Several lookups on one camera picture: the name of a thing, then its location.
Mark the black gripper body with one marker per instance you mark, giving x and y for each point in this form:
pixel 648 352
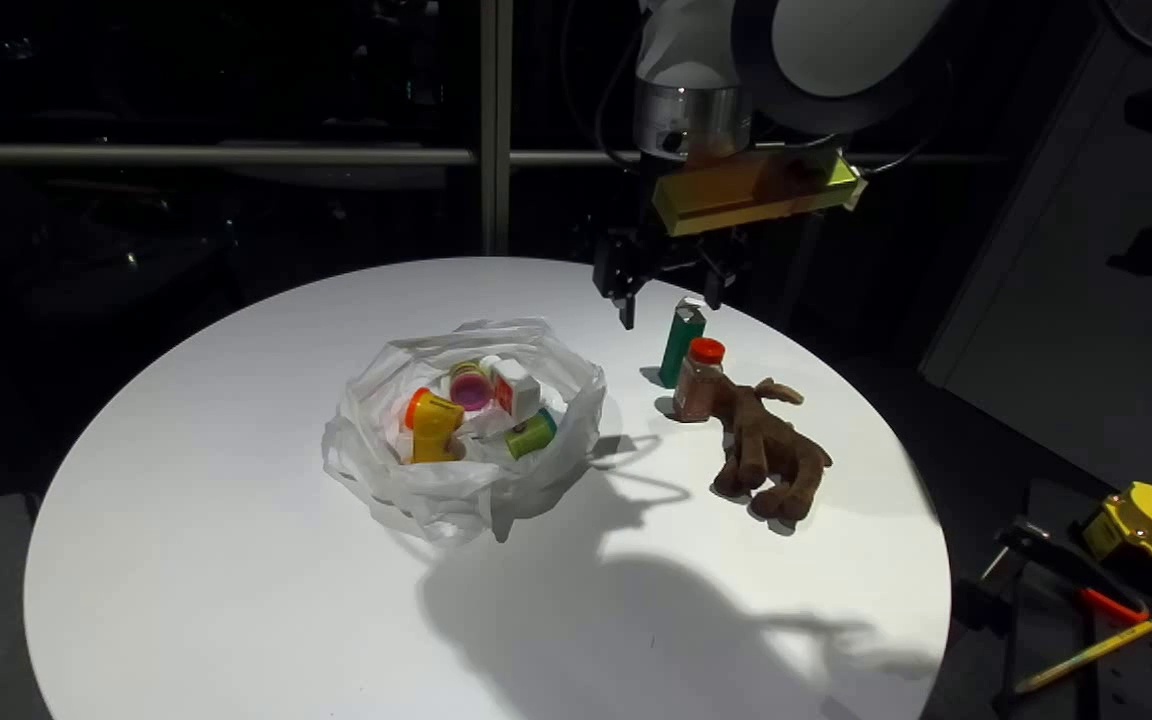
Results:
pixel 640 250

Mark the brown plush toy dog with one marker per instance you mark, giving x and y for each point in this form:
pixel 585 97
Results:
pixel 765 462

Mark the red-handled black tool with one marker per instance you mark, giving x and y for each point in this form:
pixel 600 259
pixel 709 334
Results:
pixel 1087 578

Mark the purple toy cup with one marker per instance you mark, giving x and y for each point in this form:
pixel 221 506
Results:
pixel 475 392

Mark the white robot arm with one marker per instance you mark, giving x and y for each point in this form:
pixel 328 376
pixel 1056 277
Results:
pixel 740 114

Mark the yellow toy cup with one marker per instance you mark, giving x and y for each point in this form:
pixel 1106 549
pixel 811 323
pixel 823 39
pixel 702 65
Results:
pixel 433 426

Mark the clear plastic bag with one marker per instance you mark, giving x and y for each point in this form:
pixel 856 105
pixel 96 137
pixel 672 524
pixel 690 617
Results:
pixel 449 502

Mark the green toy carton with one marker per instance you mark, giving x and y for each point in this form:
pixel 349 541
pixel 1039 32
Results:
pixel 687 326

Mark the red-lid spice jar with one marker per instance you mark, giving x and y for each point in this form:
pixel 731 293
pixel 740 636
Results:
pixel 702 352

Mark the wrist camera with yellow tape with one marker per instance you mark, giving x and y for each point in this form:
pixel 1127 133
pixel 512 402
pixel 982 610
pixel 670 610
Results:
pixel 757 189

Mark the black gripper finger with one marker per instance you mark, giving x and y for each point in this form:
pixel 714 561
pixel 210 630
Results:
pixel 627 307
pixel 719 287

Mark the white toy milk carton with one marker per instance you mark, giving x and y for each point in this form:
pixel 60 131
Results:
pixel 516 392

